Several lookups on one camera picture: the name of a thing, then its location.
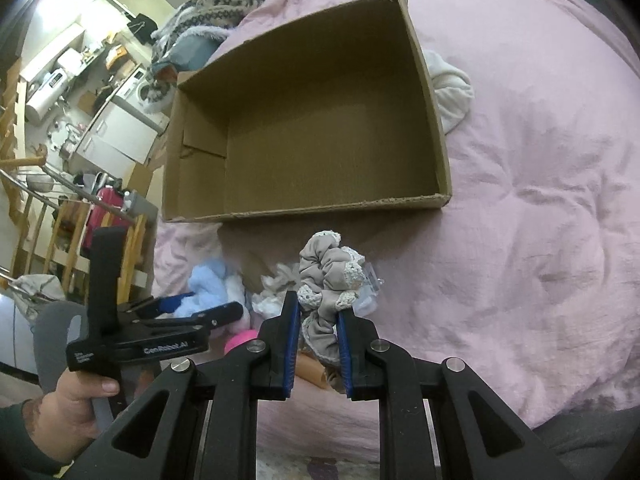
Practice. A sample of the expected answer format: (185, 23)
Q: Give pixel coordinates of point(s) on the person's left hand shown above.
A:
(62, 423)

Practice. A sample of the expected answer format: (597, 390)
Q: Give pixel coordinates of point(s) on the patterned knit sweater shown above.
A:
(187, 41)

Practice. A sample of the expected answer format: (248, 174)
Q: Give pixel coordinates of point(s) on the white washing machine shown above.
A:
(129, 96)

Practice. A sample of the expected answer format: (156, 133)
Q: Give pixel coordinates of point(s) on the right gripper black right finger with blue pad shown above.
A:
(437, 420)

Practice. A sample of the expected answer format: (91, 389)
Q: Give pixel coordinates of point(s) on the white cloth behind box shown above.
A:
(453, 90)

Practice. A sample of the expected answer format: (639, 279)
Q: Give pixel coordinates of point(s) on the white kitchen cabinet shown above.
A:
(114, 142)

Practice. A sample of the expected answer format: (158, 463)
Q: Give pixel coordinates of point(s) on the red suitcase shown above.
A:
(110, 195)

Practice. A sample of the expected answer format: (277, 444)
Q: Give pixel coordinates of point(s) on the pink bed duvet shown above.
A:
(531, 272)

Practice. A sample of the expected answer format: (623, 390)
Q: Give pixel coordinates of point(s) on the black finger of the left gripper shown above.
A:
(210, 318)

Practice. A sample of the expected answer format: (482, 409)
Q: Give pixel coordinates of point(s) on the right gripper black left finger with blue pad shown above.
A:
(200, 421)

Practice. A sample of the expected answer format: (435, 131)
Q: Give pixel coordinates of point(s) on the brown cardboard box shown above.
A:
(334, 111)

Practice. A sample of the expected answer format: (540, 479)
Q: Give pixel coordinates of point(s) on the clear plastic labelled packet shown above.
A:
(367, 296)

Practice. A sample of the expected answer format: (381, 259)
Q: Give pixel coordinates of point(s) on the light blue fluffy cloth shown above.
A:
(211, 284)

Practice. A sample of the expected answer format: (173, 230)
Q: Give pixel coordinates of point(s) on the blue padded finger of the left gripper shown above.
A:
(153, 307)

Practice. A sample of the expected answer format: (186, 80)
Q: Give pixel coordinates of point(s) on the wooden railing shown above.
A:
(63, 226)

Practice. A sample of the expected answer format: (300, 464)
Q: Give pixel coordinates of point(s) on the beige lace scrunchie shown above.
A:
(330, 277)

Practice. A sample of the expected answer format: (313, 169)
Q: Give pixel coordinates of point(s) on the white cloth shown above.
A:
(453, 90)
(268, 305)

